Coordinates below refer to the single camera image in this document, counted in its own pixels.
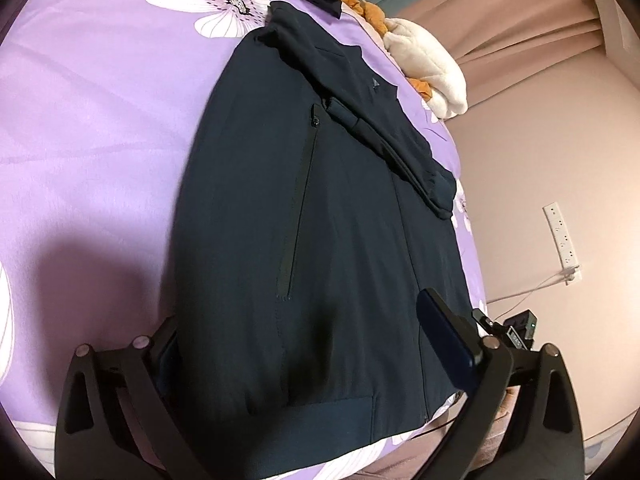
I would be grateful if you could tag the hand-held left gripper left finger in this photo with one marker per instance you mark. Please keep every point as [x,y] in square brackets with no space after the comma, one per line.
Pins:
[150,360]

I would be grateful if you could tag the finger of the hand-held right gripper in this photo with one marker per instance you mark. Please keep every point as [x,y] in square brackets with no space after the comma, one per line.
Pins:
[484,321]

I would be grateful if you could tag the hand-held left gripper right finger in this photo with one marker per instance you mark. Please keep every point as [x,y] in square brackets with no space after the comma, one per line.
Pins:
[445,340]

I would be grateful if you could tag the navy zip jacket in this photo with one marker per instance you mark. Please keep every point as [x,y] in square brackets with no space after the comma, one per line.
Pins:
[350,210]

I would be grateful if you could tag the white power strip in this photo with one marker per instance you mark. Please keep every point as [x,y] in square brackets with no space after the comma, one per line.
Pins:
[562,240]

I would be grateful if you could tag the purple floral bedsheet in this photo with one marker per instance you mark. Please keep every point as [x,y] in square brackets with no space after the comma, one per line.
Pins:
[100,135]

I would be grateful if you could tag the white plush goose toy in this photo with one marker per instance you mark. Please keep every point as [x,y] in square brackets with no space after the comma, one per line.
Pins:
[430,65]

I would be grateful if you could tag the pink curtain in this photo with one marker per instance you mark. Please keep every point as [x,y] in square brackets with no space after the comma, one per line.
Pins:
[525,15]

